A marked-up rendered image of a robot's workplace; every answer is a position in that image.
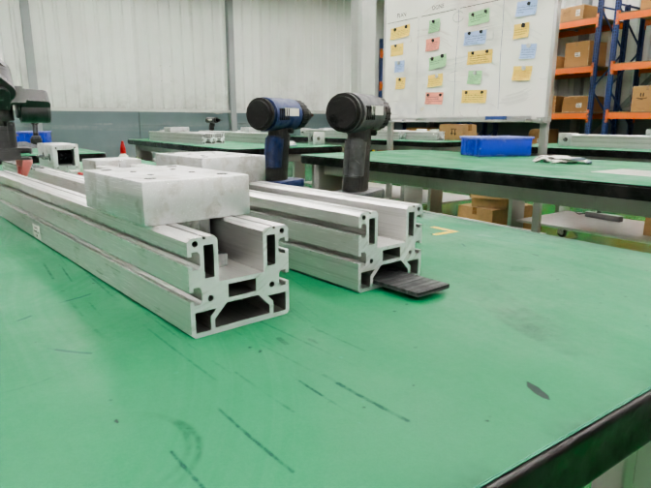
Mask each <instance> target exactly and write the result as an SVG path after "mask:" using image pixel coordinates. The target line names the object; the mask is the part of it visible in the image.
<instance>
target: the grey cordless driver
mask: <svg viewBox="0 0 651 488"><path fill-rule="evenodd" d="M390 110H391V108H390V107H389V103H387V102H386V100H385V99H382V97H377V96H374V95H368V94H359V93H351V92H345V93H339V94H337V95H335V96H333V97H332V98H331V99H330V101H329V102H328V104H327V107H326V112H325V114H326V119H327V122H328V124H329V125H330V127H331V128H332V129H334V130H335V131H337V132H342V133H347V135H348V137H347V140H345V147H344V161H343V174H342V175H344V179H343V189H342V190H338V191H334V192H337V193H344V194H351V195H358V196H365V197H371V198H384V199H390V198H385V189H384V188H381V187H368V182H369V166H370V149H371V136H376V135H377V133H378V132H377V131H380V130H381V129H383V128H384V127H385V126H386V125H387V124H388V121H389V120H390V115H391V112H390Z"/></svg>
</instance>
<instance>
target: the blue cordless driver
mask: <svg viewBox="0 0 651 488"><path fill-rule="evenodd" d="M313 116H314V114H313V113H311V111H310V109H309V108H307V106H306V105H305V104H304V103H303V102H302V101H298V100H293V99H283V98H268V97H260V98H256V99H254V100H252V101H251V102H250V103H249V105H248V107H247V110H246V117H247V120H248V123H249V124H250V126H251V127H252V128H254V129H255V130H258V131H268V135H267V136H266V138H265V142H264V155H265V182H271V183H278V184H285V185H291V186H297V187H304V188H309V187H307V186H304V180H303V178H300V177H288V164H289V149H290V138H291V135H290V134H293V133H294V130H297V129H301V128H302V127H305V125H306V124H307V122H308V121H309V120H310V119H311V117H313Z"/></svg>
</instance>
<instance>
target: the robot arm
mask: <svg viewBox="0 0 651 488"><path fill-rule="evenodd" d="M13 105H15V115H16V118H19V121H20V123H50V121H51V109H50V101H49V97H48V94H47V91H45V90H38V89H26V88H22V86H16V85H14V82H13V78H12V74H11V70H10V68H9V66H8V65H7V64H6V63H5V62H4V61H2V60H1V59H0V161H14V160H15V161H16V168H17V173H18V174H21V175H24V176H27V175H28V173H29V170H30V168H31V166H32V164H33V160H32V157H29V156H21V154H24V153H29V154H33V151H32V147H27V146H20V147H17V139H16V124H15V122H10V121H15V117H14V110H13Z"/></svg>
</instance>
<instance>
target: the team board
mask: <svg viewBox="0 0 651 488"><path fill-rule="evenodd" d="M561 5H562V0H385V17H384V61H383V99H385V100H386V102H387V103H389V107H390V108H391V110H390V112H391V115H390V120H389V121H388V124H387V151H392V150H393V127H394V122H532V123H540V134H539V146H538V157H539V156H541V155H544V156H546V155H547V146H548V135H549V124H550V122H551V113H552V103H553V91H554V80H555V70H556V59H557V48H558V38H559V26H560V15H561ZM542 211H543V204H542V203H537V202H533V214H532V226H531V229H522V228H516V227H510V226H505V225H499V224H494V223H488V222H484V221H478V220H473V219H467V218H462V217H456V216H451V215H446V214H441V213H435V212H430V211H424V210H422V212H428V213H433V214H438V215H444V216H449V217H454V218H459V219H465V220H470V221H475V222H481V223H486V224H491V225H496V226H501V227H507V228H512V229H522V230H528V231H532V232H537V233H540V232H541V221H542Z"/></svg>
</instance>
